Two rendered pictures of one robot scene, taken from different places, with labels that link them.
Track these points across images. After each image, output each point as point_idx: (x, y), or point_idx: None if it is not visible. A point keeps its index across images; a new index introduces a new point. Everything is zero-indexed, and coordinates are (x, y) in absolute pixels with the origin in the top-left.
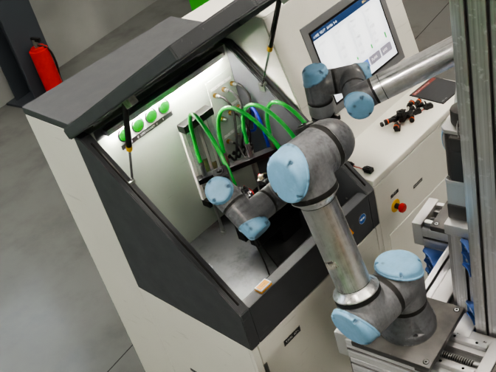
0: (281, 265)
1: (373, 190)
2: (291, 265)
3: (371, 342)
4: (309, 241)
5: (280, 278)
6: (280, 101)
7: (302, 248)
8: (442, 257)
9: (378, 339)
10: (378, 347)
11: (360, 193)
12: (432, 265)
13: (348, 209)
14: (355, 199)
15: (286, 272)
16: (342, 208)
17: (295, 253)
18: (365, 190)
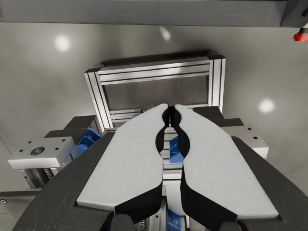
0: (38, 0)
1: (299, 27)
2: (51, 19)
3: (11, 210)
4: (113, 7)
5: (21, 22)
6: None
7: (93, 8)
8: (176, 175)
9: (18, 212)
10: (13, 215)
11: (284, 8)
12: (175, 155)
13: (225, 18)
14: (259, 13)
15: (34, 22)
16: (224, 3)
17: (75, 3)
18: (291, 20)
